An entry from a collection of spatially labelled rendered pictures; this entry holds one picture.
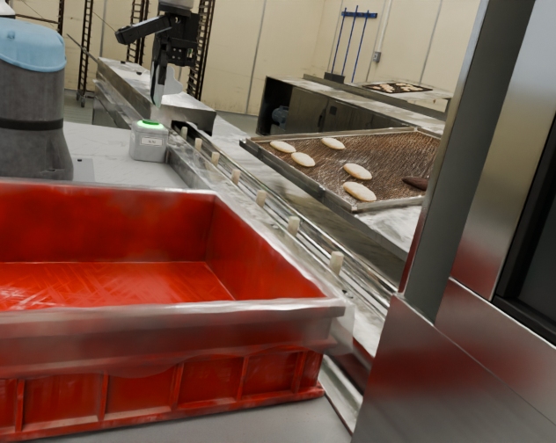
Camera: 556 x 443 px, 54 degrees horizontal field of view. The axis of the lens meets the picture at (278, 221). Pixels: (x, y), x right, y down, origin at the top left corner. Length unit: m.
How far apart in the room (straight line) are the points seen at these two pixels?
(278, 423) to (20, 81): 0.61
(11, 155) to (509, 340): 0.77
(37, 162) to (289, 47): 8.02
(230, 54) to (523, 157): 8.27
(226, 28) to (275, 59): 0.90
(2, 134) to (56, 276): 0.30
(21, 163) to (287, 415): 0.57
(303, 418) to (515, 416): 0.29
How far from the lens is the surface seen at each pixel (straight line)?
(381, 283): 0.72
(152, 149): 1.27
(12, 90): 0.89
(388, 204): 0.94
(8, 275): 0.67
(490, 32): 0.27
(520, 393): 0.23
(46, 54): 0.89
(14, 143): 0.90
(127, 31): 1.23
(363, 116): 4.44
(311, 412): 0.51
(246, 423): 0.48
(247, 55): 8.56
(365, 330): 0.58
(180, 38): 1.27
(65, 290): 0.64
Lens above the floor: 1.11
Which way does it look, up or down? 17 degrees down
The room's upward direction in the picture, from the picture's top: 12 degrees clockwise
